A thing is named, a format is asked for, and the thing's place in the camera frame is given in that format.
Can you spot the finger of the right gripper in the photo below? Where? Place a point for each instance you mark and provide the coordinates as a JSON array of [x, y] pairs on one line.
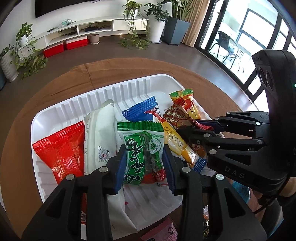
[[249, 145], [245, 123]]

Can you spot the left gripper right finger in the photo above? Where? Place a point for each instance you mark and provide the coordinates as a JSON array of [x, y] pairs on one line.
[[230, 218]]

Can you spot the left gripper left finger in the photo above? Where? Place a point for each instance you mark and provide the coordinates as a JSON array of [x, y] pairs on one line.
[[59, 217]]

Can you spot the red star candy pack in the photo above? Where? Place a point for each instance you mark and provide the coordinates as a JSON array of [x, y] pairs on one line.
[[176, 116]]

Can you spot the orange snack bar pack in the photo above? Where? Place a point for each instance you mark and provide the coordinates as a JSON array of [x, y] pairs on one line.
[[186, 99]]

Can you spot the green seaweed snack pack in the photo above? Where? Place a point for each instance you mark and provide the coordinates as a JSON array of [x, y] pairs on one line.
[[144, 143]]

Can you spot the pink cartoon snack bag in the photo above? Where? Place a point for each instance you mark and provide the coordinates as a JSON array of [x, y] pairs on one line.
[[163, 232]]

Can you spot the red snack bag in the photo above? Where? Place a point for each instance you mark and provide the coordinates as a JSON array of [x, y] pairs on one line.
[[62, 151]]

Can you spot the blue biscuit pack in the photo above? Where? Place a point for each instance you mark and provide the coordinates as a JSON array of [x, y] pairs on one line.
[[148, 110]]

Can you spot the white snack bag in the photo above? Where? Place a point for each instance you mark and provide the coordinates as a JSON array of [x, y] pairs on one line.
[[99, 146]]

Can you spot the light blue snack bag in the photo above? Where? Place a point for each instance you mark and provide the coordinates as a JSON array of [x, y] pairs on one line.
[[242, 190]]

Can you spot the black balcony chair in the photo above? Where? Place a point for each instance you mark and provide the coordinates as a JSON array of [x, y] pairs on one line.
[[227, 50]]

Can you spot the white plastic tray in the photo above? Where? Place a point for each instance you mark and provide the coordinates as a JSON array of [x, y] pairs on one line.
[[135, 207]]

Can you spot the large leaf plant grey pot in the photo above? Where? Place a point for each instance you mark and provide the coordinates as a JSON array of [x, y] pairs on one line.
[[177, 26]]

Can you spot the beige curtain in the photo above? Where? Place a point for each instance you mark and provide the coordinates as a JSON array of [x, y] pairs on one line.
[[195, 17]]

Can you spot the brown round tablecloth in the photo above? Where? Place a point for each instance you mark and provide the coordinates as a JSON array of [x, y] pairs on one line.
[[18, 185]]

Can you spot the trailing pothos plant right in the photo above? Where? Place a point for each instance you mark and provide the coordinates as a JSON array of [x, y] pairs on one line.
[[133, 39]]

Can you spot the trailing pothos plant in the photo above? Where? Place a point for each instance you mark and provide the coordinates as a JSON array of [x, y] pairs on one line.
[[133, 39], [26, 56]]

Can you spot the plant in white tall pot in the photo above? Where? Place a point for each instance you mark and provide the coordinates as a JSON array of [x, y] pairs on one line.
[[157, 21]]

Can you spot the small brown pot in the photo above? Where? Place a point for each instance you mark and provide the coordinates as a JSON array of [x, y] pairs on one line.
[[94, 39]]

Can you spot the white tv console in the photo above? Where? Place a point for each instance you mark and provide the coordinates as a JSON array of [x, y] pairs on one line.
[[104, 26]]

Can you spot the trailing pothos plant left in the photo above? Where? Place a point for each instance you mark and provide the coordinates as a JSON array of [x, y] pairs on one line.
[[26, 56]]

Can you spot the right red storage box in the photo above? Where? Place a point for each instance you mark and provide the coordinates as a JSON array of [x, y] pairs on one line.
[[76, 43]]

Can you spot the red storage box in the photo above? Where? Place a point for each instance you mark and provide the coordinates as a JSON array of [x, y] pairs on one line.
[[53, 50], [76, 43]]

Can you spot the left red storage box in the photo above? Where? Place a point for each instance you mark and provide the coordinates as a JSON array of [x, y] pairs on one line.
[[53, 50]]

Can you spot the plant in white ribbed pot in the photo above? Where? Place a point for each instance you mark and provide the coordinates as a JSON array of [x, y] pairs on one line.
[[7, 65]]

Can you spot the black sliding door frame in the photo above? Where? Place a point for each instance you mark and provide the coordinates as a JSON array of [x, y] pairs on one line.
[[254, 25]]

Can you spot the wall mounted black television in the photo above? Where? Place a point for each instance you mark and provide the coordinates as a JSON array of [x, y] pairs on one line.
[[43, 7]]

